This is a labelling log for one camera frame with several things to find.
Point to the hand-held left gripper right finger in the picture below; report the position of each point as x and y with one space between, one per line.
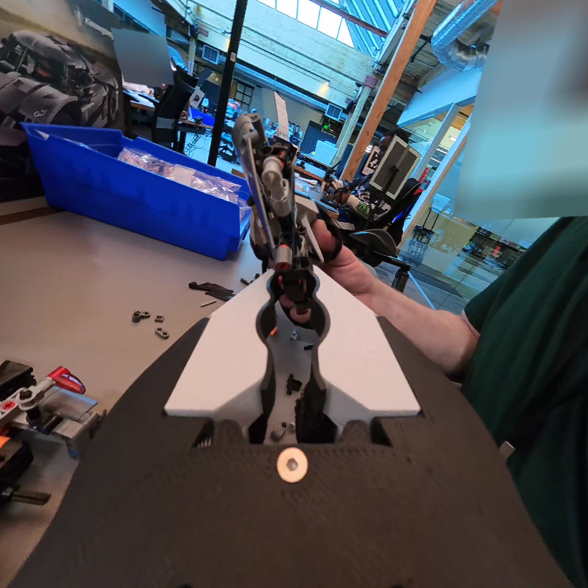
367 367

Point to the dark grey angled lego connector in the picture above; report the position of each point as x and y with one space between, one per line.
140 316

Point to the wooden post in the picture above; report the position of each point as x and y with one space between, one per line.
386 92

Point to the black pole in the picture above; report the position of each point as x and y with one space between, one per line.
227 82

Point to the dark grey two-hole lego piece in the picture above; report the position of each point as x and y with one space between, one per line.
161 333

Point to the black box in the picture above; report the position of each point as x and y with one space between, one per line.
55 82

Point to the person's right forearm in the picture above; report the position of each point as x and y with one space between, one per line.
427 330

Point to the person's right hand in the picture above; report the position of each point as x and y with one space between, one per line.
353 275

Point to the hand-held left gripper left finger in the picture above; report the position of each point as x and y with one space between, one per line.
220 367

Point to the large lego car chassis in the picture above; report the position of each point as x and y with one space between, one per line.
46 413

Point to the metal ventilation duct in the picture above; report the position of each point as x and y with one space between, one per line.
459 32

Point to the clear plastic bags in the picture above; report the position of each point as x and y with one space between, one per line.
183 177

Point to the small lego gearbox assembly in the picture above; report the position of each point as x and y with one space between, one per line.
275 183

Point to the person's green shirt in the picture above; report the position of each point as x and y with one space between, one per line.
528 367

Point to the black office chair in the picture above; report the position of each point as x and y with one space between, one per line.
170 110
376 239

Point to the blue plastic bin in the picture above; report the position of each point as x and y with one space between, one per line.
115 193

